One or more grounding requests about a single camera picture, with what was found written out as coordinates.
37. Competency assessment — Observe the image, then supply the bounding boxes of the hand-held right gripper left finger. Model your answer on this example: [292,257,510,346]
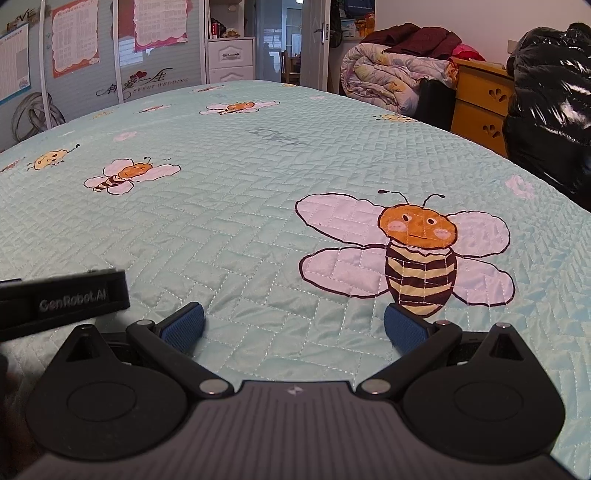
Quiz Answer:
[62,302,235,400]

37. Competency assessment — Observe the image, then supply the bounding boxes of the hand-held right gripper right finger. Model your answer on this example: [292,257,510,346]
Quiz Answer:
[355,302,534,401]

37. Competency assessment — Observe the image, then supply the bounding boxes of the dark red clothes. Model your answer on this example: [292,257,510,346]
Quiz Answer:
[372,24,462,61]

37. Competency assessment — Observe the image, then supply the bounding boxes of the bee-print quilted bedspread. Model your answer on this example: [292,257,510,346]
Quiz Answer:
[0,79,591,480]

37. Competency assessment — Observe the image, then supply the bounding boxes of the sliding-door wardrobe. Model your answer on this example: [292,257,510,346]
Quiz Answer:
[0,0,208,153]

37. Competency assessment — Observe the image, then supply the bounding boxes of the black chair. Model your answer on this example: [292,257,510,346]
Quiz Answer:
[416,78,457,131]

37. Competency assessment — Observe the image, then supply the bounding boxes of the yellow wooden cabinet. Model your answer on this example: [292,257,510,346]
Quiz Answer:
[450,58,515,158]

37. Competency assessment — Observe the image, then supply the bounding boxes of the blue-bordered poster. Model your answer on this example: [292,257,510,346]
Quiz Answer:
[0,23,32,104]

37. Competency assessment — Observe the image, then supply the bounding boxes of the rolled floral duvet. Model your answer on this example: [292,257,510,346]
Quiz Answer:
[341,44,460,114]

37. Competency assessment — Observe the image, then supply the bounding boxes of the orange-bordered poster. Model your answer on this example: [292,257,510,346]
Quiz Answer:
[51,0,101,78]

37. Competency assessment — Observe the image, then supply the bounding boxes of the black puffy jacket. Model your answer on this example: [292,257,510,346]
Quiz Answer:
[502,23,591,210]

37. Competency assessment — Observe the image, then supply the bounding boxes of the white drawer cabinet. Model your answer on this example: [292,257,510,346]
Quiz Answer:
[207,36,257,85]

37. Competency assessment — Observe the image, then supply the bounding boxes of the wooden chair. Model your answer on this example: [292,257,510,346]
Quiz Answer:
[281,50,302,85]

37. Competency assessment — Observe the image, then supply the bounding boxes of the pink-bordered poster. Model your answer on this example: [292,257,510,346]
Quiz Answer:
[133,0,189,51]

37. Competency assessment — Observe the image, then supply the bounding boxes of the white door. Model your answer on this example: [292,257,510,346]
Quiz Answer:
[300,0,331,90]

